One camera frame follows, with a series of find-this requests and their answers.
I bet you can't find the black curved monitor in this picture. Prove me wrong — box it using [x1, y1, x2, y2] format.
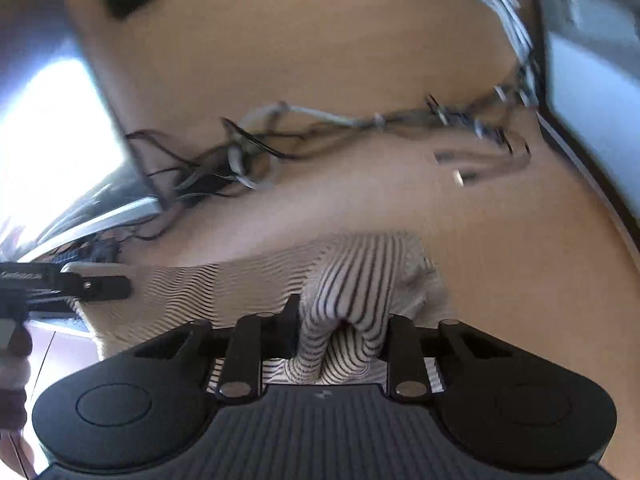
[1, 0, 163, 262]

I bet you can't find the white power cable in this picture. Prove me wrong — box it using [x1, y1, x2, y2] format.
[449, 0, 536, 76]

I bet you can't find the black cable bundle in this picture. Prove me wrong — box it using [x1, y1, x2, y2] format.
[84, 81, 539, 266]

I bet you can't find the beige striped knit garment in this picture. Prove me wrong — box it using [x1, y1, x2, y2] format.
[67, 231, 454, 386]

